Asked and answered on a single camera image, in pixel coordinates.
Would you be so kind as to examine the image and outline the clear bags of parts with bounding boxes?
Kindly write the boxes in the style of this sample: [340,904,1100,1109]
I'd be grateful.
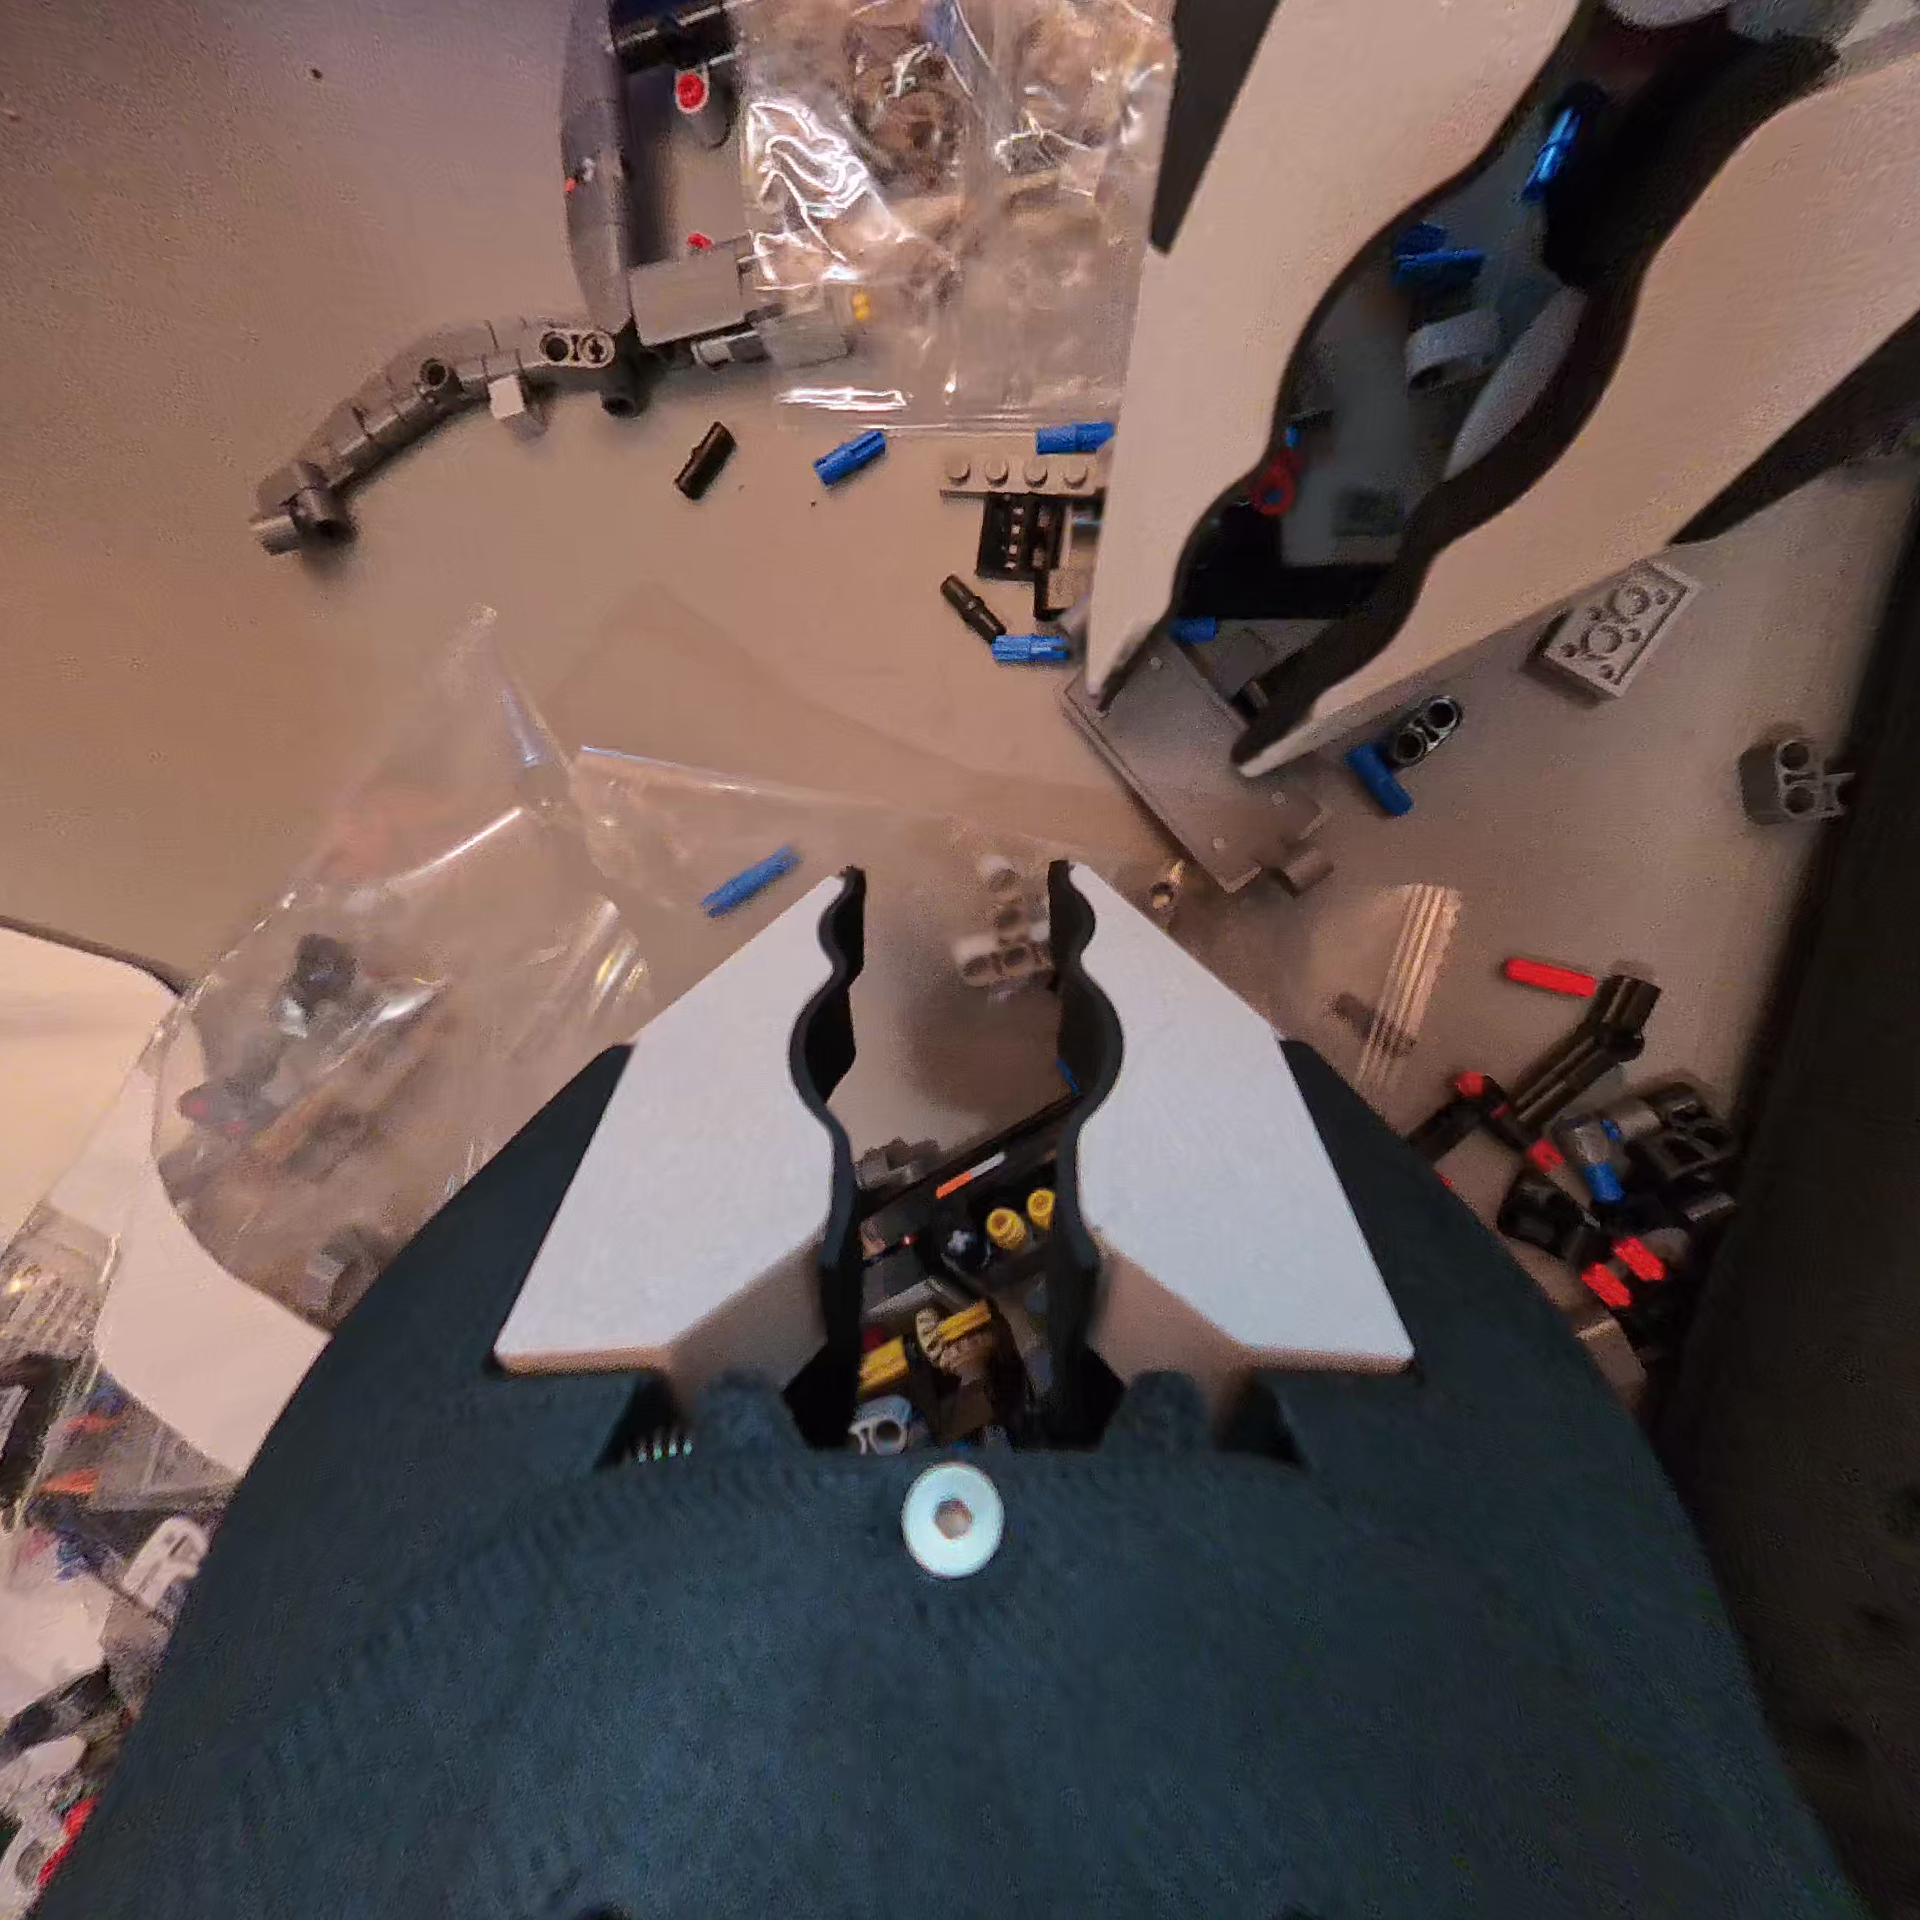
[89,599,1156,1479]

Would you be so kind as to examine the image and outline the pile of lego pieces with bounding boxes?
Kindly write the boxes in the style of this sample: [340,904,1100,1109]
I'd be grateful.
[697,88,1864,1359]

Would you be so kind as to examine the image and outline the clear bag of dark parts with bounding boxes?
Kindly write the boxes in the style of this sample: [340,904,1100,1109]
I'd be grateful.
[0,1215,243,1892]

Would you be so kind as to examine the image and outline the small empty clear bag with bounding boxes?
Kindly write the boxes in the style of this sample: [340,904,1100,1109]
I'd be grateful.
[1328,882,1469,1104]

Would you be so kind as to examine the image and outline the partly built lego engine block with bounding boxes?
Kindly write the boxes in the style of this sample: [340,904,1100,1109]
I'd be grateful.
[855,1095,1082,1448]

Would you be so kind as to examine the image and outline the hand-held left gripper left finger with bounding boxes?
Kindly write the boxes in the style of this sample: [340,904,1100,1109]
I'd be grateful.
[492,866,873,1442]

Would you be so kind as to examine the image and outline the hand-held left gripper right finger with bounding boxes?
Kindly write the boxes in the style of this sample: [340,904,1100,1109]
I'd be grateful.
[1043,860,1419,1444]

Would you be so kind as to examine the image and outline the dark grey lego subassembly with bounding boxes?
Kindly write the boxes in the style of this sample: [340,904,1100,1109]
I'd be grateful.
[559,0,864,419]

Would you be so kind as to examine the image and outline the light grey lego connector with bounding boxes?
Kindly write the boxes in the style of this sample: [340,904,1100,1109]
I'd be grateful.
[1738,731,1859,830]

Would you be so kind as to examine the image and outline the empty clear plastic bag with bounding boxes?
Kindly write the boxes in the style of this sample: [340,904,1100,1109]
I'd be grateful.
[738,0,1180,443]

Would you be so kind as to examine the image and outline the dark grey lego panel assembly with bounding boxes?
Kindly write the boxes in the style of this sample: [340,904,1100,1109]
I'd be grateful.
[1063,607,1339,899]

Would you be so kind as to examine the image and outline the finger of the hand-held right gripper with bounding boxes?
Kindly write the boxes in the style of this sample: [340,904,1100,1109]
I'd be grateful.
[1231,36,1920,781]
[1084,0,1585,706]

